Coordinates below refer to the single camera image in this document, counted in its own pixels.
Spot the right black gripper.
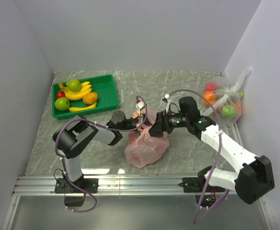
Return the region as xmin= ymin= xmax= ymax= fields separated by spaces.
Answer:
xmin=146 ymin=109 xmax=189 ymax=137

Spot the pink plastic bag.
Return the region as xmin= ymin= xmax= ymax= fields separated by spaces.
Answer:
xmin=124 ymin=109 xmax=170 ymax=169

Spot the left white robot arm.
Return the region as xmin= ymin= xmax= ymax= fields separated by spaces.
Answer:
xmin=52 ymin=111 xmax=151 ymax=193

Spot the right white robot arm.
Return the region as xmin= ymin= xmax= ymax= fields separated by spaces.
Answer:
xmin=149 ymin=96 xmax=275 ymax=204

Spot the orange fake orange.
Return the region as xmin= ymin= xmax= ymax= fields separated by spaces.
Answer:
xmin=82 ymin=92 xmax=98 ymax=105

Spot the yellow fake banana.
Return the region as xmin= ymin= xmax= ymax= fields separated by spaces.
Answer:
xmin=69 ymin=102 xmax=97 ymax=113

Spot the green fake pear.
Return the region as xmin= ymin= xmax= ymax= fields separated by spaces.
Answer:
xmin=66 ymin=79 xmax=82 ymax=92

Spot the green fake apple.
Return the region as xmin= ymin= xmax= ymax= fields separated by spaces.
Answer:
xmin=55 ymin=97 xmax=70 ymax=111

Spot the red fake strawberry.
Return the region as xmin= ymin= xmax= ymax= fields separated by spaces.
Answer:
xmin=56 ymin=91 xmax=66 ymax=99

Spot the clear bag of fruits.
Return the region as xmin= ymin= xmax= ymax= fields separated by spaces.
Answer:
xmin=203 ymin=67 xmax=253 ymax=126

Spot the green plastic tray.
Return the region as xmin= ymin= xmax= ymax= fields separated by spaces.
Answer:
xmin=52 ymin=74 xmax=119 ymax=120

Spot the small yellow banana bunch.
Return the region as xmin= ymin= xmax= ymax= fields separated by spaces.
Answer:
xmin=58 ymin=81 xmax=92 ymax=101

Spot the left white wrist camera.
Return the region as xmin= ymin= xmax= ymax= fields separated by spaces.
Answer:
xmin=136 ymin=101 xmax=145 ymax=116

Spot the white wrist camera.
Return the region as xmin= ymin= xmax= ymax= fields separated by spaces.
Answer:
xmin=160 ymin=94 xmax=172 ymax=113
xmin=136 ymin=101 xmax=145 ymax=116

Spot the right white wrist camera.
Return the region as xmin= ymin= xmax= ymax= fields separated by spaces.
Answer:
xmin=160 ymin=94 xmax=172 ymax=113

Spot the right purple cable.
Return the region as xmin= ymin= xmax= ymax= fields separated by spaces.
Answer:
xmin=165 ymin=89 xmax=230 ymax=225

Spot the aluminium mounting rail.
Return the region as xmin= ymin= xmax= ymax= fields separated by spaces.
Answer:
xmin=12 ymin=174 xmax=192 ymax=196

